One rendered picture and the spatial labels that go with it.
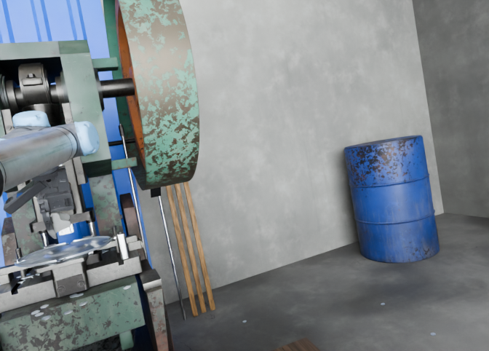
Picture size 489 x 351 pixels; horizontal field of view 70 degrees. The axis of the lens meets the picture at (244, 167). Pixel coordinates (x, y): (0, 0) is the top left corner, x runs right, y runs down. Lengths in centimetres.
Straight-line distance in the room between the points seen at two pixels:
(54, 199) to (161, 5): 64
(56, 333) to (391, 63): 343
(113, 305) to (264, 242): 184
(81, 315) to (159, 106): 69
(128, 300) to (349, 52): 288
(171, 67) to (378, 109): 274
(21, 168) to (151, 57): 57
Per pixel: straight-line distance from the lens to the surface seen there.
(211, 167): 271
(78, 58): 137
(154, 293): 121
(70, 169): 136
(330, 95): 327
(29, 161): 66
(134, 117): 175
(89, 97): 134
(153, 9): 117
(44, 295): 136
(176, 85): 109
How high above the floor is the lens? 101
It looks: 3 degrees down
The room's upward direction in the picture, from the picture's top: 10 degrees counter-clockwise
